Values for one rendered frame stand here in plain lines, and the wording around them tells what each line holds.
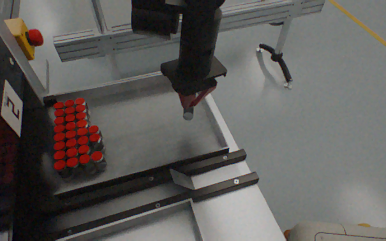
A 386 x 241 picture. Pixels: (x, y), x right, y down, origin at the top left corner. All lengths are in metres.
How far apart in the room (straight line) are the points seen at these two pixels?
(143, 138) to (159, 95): 0.14
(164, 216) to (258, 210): 0.17
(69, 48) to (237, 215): 1.28
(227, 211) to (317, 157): 1.28
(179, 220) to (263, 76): 1.72
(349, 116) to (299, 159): 0.51
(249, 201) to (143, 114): 0.31
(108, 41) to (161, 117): 0.98
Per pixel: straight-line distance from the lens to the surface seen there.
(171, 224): 0.52
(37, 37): 0.75
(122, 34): 1.57
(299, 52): 2.44
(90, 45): 1.58
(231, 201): 0.54
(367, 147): 1.96
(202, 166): 0.55
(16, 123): 0.56
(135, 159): 0.59
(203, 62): 0.44
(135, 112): 0.66
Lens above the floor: 1.38
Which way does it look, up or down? 52 degrees down
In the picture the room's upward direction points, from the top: straight up
